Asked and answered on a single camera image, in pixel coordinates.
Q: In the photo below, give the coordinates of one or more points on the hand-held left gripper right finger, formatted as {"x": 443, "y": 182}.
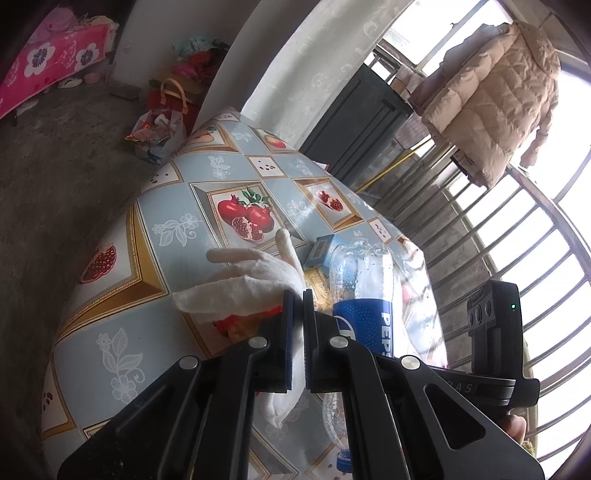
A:
{"x": 318, "y": 360}

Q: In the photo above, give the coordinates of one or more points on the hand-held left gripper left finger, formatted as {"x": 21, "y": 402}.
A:
{"x": 281, "y": 350}

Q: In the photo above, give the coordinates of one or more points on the red orange snack packet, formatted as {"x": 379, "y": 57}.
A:
{"x": 240, "y": 325}

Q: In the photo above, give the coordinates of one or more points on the yellow snack packet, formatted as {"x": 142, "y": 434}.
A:
{"x": 318, "y": 286}

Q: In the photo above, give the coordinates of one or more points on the white cotton glove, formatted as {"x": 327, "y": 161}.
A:
{"x": 249, "y": 281}

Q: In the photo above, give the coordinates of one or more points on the clear plastic bottle blue label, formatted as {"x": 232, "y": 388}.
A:
{"x": 364, "y": 286}

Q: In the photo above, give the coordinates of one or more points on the small blue cardboard box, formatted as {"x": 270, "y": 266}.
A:
{"x": 321, "y": 251}

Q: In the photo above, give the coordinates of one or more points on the person's right hand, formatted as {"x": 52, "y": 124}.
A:
{"x": 515, "y": 427}

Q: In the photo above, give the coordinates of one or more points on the fruit print tablecloth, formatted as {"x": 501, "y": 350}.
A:
{"x": 161, "y": 249}

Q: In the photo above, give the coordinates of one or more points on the metal balcony railing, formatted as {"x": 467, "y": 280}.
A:
{"x": 540, "y": 194}

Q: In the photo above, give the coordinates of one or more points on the dark grey cabinet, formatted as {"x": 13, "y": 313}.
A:
{"x": 360, "y": 124}

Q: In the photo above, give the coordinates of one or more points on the plastic bag of snacks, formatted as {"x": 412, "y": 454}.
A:
{"x": 157, "y": 143}

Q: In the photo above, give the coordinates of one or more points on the beige puffer jacket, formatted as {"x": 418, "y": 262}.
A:
{"x": 489, "y": 106}

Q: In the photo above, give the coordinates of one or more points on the pile of colourful clothes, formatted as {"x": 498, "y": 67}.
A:
{"x": 198, "y": 64}

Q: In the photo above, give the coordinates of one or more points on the white slipper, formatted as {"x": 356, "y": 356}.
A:
{"x": 70, "y": 83}

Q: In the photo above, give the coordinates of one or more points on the pink floral blanket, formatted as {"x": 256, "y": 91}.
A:
{"x": 51, "y": 60}

